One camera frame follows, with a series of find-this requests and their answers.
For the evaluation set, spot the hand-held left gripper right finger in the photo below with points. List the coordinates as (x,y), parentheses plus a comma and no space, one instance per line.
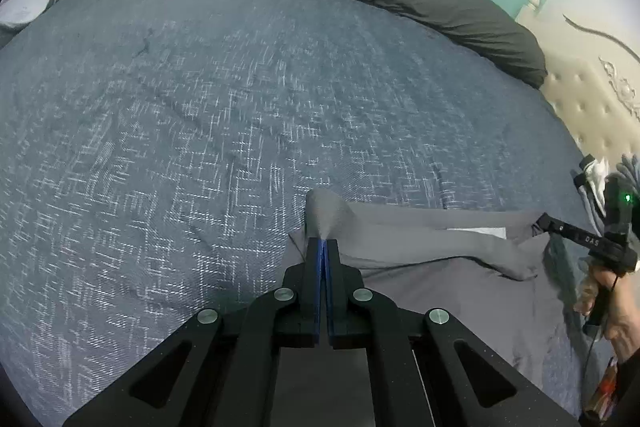
(332,292)

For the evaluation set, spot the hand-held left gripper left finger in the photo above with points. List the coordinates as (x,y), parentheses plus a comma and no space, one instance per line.
(319,287)

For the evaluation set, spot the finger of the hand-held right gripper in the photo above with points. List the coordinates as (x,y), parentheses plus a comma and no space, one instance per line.
(575,236)

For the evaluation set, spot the grey shirt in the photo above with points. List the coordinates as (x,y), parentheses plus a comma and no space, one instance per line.
(450,287)

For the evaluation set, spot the person's right hand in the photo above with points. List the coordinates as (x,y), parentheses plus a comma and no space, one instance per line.
(625,312)

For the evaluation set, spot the white shirt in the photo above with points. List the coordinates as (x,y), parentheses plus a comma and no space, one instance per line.
(594,169)

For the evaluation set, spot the cream tufted headboard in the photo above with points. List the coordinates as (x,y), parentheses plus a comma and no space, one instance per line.
(590,107)

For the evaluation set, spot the orange printed object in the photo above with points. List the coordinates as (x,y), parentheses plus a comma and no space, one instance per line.
(602,384)

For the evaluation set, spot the blue patterned bed sheet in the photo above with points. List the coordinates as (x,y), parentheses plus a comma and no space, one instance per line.
(200,107)

